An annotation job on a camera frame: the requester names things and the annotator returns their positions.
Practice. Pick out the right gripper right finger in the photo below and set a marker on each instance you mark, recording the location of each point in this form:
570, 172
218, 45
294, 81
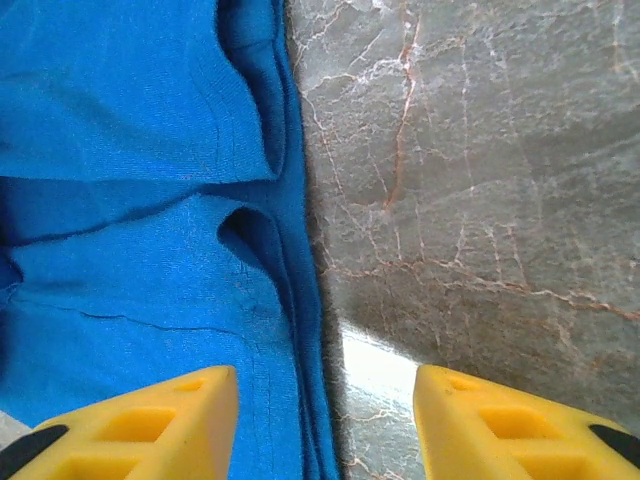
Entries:
440, 425

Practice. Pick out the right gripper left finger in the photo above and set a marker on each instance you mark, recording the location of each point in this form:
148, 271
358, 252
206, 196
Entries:
215, 425

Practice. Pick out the blue t-shirt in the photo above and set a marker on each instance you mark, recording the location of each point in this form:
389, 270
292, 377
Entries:
125, 125

